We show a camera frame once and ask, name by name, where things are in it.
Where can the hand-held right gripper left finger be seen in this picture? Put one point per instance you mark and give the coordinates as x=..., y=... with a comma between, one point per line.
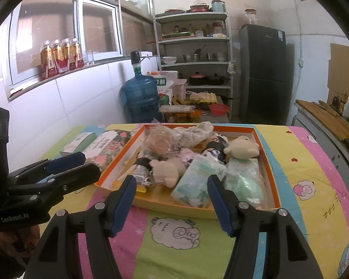
x=125, y=203

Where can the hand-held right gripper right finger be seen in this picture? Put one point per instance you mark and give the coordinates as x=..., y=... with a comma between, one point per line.
x=221, y=206

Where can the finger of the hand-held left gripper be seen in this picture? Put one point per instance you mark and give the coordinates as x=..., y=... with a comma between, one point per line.
x=81, y=174
x=67, y=161

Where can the pale blue tissue packet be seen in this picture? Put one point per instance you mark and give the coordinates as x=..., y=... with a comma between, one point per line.
x=194, y=186

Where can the pale green packet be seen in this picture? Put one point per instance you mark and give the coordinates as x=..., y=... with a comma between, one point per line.
x=244, y=180

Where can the orange and gold box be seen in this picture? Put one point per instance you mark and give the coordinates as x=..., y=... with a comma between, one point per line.
x=168, y=206

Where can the beige plush toy pink dress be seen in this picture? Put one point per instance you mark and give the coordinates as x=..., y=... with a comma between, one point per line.
x=164, y=171

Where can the black and white printed packet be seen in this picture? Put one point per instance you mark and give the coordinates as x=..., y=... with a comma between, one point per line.
x=215, y=148

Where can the beige plush toy purple bow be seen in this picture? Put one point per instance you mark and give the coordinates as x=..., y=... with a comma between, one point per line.
x=242, y=148

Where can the bread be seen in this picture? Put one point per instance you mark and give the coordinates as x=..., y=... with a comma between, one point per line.
x=158, y=142

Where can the white floral lace cloth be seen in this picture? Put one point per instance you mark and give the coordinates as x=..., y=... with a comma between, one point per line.
x=196, y=133

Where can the white and green mask box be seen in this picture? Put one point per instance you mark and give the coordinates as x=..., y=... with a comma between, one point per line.
x=81, y=141

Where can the floral tissue box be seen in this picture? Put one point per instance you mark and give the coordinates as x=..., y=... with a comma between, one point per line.
x=107, y=148

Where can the striped cartoon sheep blanket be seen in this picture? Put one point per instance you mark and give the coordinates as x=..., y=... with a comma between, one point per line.
x=308, y=165

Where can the red plastic basin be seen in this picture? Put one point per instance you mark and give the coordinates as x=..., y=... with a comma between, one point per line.
x=219, y=109

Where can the blue water jug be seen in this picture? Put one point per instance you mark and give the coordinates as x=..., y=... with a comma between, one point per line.
x=139, y=93

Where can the clear drinking glass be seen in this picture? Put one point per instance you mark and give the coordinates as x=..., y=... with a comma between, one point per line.
x=88, y=58

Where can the rolled bamboo mat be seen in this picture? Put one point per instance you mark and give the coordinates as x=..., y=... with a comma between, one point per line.
x=177, y=109

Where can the bag of eggs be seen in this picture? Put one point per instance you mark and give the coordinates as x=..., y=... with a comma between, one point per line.
x=203, y=97

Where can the bunch of bananas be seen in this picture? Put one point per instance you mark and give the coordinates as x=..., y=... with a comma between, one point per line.
x=181, y=101

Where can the grey cabinet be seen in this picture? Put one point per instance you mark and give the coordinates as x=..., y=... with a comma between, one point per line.
x=314, y=139

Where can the white flour bag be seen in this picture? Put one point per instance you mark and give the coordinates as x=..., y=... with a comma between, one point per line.
x=163, y=87

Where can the black water pump dispenser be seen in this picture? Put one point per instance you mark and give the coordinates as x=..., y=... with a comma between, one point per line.
x=135, y=61

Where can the black wok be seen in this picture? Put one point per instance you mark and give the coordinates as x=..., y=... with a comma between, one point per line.
x=218, y=80

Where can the red cooking pot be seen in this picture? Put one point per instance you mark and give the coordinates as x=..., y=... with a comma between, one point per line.
x=198, y=79

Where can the wooden cutting board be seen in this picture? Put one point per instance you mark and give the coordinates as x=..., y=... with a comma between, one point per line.
x=322, y=119

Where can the dark grey refrigerator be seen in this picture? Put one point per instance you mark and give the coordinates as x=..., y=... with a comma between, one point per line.
x=263, y=72

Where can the stack of white bowls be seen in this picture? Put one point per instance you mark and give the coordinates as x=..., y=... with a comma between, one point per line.
x=169, y=60

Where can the metal pots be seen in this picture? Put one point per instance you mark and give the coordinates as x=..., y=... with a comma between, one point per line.
x=191, y=58

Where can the grey metal shelf rack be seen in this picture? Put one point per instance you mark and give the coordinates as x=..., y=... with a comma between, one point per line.
x=192, y=39

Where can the cardboard sheet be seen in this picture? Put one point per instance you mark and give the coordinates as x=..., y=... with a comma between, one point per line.
x=344, y=69

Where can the flat red pan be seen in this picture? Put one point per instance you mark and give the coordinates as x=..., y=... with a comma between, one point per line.
x=174, y=11

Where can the glass jar with brown lid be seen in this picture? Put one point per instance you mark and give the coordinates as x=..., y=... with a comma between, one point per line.
x=250, y=17

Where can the red pot with glass lid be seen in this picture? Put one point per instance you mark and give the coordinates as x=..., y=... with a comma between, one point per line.
x=199, y=8

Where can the teal canister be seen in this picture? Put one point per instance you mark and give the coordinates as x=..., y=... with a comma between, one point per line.
x=219, y=5

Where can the white frame sliding window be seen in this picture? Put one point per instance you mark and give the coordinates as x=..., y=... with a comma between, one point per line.
x=61, y=35

